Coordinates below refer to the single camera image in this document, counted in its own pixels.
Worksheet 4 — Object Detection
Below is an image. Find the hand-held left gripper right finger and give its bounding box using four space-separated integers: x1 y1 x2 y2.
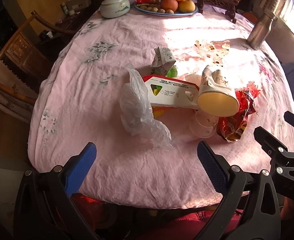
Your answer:
197 141 282 240

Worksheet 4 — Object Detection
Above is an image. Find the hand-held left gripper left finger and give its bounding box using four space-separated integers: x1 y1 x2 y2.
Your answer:
13 142 97 240

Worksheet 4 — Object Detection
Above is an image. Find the clear plastic cup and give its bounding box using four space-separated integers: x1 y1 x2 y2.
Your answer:
189 110 219 138

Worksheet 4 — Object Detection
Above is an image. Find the red snack wrapper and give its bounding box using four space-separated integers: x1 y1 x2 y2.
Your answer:
216 81 262 142

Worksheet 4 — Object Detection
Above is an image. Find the clear plastic bag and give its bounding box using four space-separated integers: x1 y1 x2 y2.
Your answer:
119 64 172 148

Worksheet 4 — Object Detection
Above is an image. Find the printed white paper cup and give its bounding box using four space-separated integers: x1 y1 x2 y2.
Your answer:
196 65 238 117

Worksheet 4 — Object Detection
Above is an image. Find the red white carton box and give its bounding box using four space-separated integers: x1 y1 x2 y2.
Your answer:
142 74 200 110

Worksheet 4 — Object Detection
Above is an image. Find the golden clear wrapper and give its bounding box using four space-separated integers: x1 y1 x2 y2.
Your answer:
194 39 231 67

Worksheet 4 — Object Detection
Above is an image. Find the white green carton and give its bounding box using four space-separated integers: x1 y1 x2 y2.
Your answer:
150 47 179 78

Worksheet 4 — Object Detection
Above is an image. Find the person's red garment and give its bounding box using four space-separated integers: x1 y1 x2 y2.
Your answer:
147 210 237 240

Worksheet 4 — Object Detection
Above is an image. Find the pink floral tablecloth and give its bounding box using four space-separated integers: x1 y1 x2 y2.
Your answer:
27 0 294 209

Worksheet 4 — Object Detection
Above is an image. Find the steel bottle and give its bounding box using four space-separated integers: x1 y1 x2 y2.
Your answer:
247 11 276 50

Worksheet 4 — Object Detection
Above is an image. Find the wooden chair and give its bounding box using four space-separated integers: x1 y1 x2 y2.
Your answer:
0 11 76 105

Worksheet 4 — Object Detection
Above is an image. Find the dark wooden sideboard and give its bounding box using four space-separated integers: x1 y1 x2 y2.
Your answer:
37 0 95 53

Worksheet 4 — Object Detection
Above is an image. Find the blue rimmed fruit plate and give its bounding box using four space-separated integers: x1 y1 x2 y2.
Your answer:
133 1 199 17

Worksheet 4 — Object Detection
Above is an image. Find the white ceramic lidded jar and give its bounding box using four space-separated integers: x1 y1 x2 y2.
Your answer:
99 0 131 18

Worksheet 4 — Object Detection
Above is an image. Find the yellow apple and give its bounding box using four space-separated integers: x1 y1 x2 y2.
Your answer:
178 0 196 13

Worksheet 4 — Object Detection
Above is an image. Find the pile of walnuts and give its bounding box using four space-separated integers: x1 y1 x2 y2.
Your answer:
139 5 175 15

